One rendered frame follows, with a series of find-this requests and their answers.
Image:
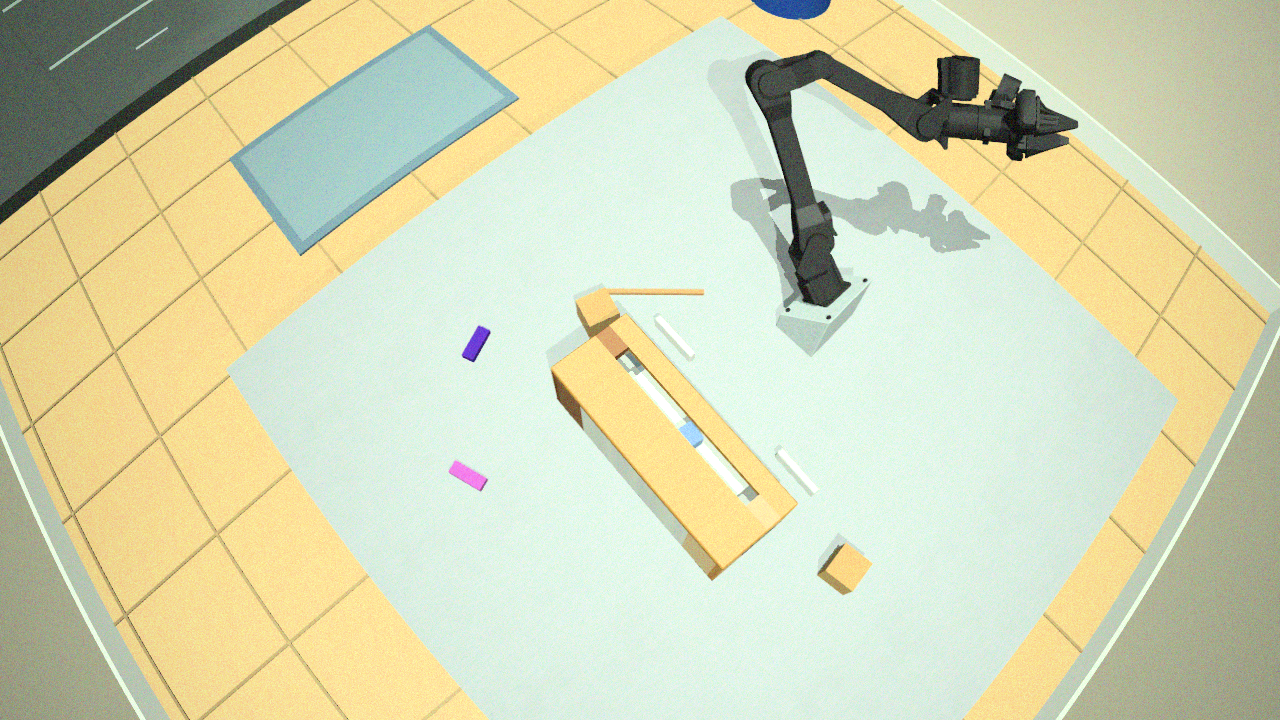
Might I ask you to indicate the small purple block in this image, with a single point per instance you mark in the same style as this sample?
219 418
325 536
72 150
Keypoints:
476 343

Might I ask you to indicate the pink rectangular block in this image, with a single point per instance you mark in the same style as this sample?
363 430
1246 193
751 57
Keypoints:
468 476

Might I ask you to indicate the tan wooden rod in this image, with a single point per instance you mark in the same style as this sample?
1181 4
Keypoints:
642 291

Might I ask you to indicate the blue block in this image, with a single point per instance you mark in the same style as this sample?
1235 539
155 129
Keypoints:
692 434

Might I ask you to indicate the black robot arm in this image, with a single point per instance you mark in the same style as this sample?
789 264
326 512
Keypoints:
771 83

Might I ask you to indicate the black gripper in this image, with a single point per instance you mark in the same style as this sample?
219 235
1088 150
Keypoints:
1029 129

